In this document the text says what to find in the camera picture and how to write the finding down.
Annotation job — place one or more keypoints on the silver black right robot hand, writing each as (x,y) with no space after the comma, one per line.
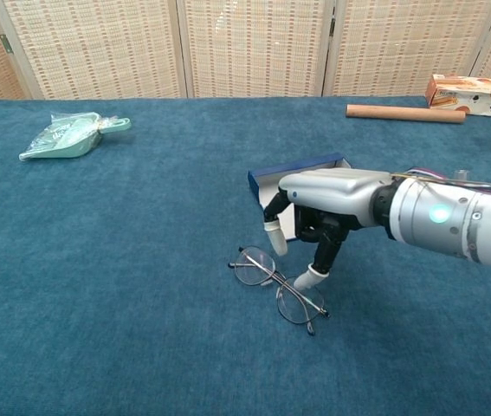
(331,195)

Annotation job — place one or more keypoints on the blue glasses case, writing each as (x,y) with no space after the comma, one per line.
(253,182)

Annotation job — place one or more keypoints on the orange biscuit box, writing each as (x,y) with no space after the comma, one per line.
(466,93)

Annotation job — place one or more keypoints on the green dustpan in plastic bag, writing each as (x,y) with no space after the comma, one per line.
(67,138)

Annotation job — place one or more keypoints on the blue table cloth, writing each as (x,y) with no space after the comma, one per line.
(141,260)

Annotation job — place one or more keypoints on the thin wire-frame eyeglasses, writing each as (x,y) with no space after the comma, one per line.
(277,278)

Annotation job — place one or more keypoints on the wooden rolling pin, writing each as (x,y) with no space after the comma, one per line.
(401,113)

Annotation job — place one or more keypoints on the bamboo folding screen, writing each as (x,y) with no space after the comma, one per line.
(249,43)

